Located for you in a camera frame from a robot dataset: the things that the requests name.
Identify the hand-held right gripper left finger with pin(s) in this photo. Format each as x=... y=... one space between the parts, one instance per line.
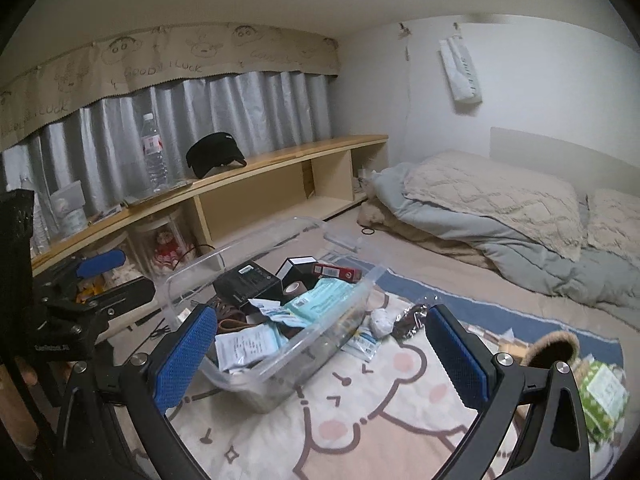
x=185 y=355

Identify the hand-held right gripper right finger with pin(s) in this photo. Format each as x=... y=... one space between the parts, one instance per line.
x=457 y=355

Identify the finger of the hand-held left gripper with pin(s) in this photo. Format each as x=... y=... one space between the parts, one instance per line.
x=102 y=262
x=125 y=294

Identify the silver packet with receipt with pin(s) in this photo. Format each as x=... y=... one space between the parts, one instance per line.
x=247 y=350

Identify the clear plastic bin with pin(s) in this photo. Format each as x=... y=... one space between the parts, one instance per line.
x=280 y=375

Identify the red box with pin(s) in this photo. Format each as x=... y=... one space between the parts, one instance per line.
x=337 y=272

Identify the person's left forearm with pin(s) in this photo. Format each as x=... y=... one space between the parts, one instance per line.
x=20 y=405

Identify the dark foil packet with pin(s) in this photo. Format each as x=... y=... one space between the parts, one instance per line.
x=410 y=322

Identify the doll in clear jar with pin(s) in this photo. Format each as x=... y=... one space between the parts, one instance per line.
x=165 y=247

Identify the clear plastic tub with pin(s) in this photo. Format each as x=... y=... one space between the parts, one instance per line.
x=70 y=210

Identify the beige bed sheet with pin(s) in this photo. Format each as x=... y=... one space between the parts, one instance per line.
x=450 y=280

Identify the crumpled white paper ball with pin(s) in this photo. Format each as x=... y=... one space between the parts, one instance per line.
x=382 y=322

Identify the beige fuzzy slipper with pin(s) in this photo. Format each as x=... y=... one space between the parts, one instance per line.
x=550 y=349

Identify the white blue sachet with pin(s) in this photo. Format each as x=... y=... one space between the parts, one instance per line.
x=364 y=345
x=270 y=308

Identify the grey duvet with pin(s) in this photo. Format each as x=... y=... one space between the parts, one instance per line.
x=525 y=265

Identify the clear water bottle red label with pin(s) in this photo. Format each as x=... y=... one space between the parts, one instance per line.
x=154 y=160

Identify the printed cartoon blanket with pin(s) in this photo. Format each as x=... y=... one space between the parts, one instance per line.
x=360 y=420

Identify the brown tape roll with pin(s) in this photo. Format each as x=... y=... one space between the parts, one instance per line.
x=296 y=291

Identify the white and black box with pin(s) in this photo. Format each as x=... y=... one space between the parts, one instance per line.
x=295 y=269

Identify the teal wipes pack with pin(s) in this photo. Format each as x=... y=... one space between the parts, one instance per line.
x=325 y=302

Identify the beige fleece blanket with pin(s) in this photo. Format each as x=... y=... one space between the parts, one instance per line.
x=390 y=222

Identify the green dotted tissue pack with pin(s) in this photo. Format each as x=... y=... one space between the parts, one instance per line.
x=605 y=400

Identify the black visor cap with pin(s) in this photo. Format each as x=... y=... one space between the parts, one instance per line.
x=215 y=155

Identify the beige quilted pillow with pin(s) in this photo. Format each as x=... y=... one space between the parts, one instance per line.
x=615 y=220
x=490 y=200

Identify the long wooden shelf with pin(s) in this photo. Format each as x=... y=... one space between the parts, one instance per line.
x=260 y=205

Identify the beige cartoon curtain valance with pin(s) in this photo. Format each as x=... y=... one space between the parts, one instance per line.
x=150 y=55

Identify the grey curtain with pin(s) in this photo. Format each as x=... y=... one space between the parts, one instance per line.
x=260 y=110

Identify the white headboard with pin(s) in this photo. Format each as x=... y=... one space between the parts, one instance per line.
x=550 y=152

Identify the white hanging bag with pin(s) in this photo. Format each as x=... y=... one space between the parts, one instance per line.
x=462 y=72

